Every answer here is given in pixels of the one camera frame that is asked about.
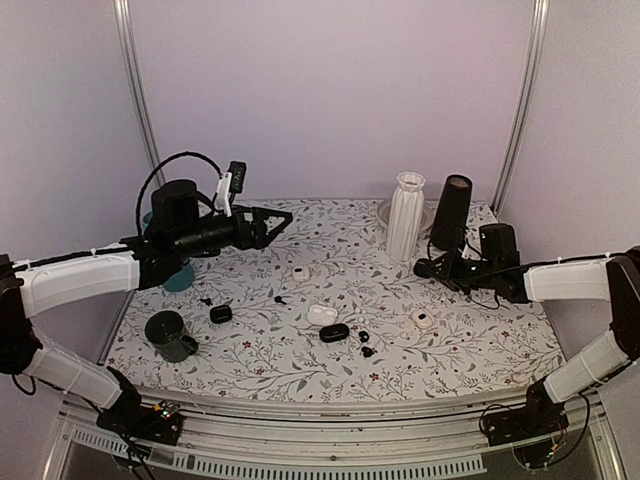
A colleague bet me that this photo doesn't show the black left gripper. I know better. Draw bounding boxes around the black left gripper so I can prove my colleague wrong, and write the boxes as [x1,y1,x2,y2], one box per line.
[173,204,293,259]

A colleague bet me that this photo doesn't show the black tapered vase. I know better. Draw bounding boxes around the black tapered vase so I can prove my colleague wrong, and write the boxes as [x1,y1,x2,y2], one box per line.
[430,174,473,251]

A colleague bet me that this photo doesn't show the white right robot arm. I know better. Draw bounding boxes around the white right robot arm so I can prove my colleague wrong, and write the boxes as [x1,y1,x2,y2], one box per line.
[414,223,639,436]

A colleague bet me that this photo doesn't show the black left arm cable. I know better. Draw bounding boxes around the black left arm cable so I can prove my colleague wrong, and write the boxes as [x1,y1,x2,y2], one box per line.
[135,152,224,236]

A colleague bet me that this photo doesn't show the aluminium corner post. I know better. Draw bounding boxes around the aluminium corner post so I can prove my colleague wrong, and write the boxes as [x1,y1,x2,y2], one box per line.
[490,0,550,217]
[112,0,161,170]

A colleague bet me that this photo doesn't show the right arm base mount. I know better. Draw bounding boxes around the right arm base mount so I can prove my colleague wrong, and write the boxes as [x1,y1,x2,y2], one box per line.
[479,377,569,446]

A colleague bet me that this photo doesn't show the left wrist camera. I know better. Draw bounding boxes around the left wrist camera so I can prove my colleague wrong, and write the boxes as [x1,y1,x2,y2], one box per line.
[213,160,247,217]

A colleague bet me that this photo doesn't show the white closed earbud case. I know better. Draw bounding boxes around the white closed earbud case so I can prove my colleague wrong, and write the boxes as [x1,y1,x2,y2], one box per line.
[292,266,310,282]

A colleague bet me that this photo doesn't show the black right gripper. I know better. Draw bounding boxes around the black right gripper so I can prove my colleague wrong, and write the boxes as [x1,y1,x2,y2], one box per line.
[424,248,500,295]

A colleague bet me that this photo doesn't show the black oval earbud case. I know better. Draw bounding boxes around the black oval earbud case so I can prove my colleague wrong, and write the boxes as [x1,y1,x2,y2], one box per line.
[319,323,350,343]

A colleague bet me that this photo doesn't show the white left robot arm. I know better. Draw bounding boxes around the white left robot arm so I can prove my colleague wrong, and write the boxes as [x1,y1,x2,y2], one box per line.
[1,175,293,434]

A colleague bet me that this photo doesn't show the left aluminium corner post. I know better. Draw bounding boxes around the left aluminium corner post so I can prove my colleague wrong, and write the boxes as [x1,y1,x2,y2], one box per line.
[112,0,161,170]

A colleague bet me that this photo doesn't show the white ribbed vase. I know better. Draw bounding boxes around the white ribbed vase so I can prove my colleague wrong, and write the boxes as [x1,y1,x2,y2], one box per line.
[386,172,426,262]

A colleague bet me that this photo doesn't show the white earbud case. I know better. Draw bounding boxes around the white earbud case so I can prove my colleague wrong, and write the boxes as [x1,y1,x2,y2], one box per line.
[307,305,338,327]
[292,266,310,282]

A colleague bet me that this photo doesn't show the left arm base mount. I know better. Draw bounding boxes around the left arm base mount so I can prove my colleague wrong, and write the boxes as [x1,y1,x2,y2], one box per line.
[96,367,184,446]

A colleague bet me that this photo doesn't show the right aluminium corner post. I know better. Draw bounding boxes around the right aluminium corner post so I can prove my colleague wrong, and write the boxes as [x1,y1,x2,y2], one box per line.
[490,0,550,217]

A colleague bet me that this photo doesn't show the black square earbud case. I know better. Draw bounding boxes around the black square earbud case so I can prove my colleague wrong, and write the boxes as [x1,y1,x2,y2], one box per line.
[209,305,233,325]

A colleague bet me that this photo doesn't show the aluminium front rail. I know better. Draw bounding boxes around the aluminium front rail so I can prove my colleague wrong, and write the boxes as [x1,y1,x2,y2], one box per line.
[43,388,626,479]

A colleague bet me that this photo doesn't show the black mug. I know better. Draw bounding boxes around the black mug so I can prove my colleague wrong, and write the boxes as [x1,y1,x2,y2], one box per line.
[144,310,199,363]

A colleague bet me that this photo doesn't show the teal cup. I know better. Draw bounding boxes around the teal cup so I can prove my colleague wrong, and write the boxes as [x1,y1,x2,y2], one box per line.
[142,210,195,292]

